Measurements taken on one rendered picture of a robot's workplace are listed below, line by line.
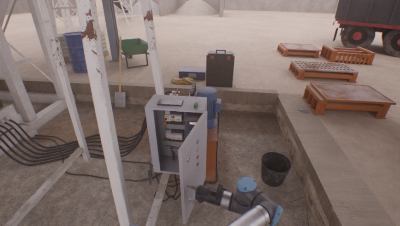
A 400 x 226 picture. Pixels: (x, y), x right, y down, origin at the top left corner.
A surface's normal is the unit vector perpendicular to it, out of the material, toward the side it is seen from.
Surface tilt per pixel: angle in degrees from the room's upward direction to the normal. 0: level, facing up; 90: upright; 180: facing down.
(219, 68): 90
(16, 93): 90
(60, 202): 0
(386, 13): 90
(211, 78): 90
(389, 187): 0
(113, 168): 81
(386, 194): 0
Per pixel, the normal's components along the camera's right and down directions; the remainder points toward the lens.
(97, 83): -0.11, 0.30
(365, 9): -0.64, 0.35
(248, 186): -0.05, -0.92
